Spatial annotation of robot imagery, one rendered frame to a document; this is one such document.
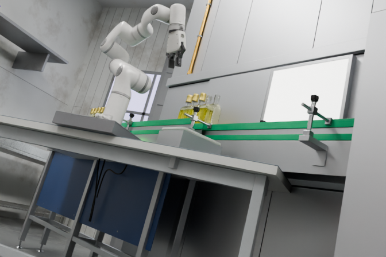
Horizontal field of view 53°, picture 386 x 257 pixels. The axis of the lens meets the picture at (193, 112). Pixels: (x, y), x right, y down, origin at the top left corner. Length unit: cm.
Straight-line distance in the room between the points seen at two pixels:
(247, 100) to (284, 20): 48
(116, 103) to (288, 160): 78
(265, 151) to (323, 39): 65
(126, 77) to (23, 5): 355
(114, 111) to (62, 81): 398
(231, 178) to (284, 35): 94
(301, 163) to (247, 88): 72
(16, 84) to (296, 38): 384
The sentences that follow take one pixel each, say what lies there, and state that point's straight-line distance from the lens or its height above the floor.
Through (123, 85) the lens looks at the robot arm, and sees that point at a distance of 180.
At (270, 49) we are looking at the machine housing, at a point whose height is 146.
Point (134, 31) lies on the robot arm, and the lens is 208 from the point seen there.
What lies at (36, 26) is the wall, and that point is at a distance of 537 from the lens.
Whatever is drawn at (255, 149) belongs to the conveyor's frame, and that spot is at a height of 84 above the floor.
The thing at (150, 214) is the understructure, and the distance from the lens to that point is 187.
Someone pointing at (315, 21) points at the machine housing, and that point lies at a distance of 204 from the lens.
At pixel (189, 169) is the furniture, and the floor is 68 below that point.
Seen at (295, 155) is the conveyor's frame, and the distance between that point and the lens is 149.
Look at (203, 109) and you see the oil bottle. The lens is 201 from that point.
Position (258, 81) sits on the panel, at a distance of 203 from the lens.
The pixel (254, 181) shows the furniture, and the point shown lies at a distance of 141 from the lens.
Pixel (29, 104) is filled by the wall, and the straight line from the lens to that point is 536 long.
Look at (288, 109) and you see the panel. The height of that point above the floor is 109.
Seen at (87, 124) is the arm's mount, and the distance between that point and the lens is 168.
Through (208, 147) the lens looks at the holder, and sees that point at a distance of 162.
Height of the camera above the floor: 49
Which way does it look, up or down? 16 degrees up
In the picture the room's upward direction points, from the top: 15 degrees clockwise
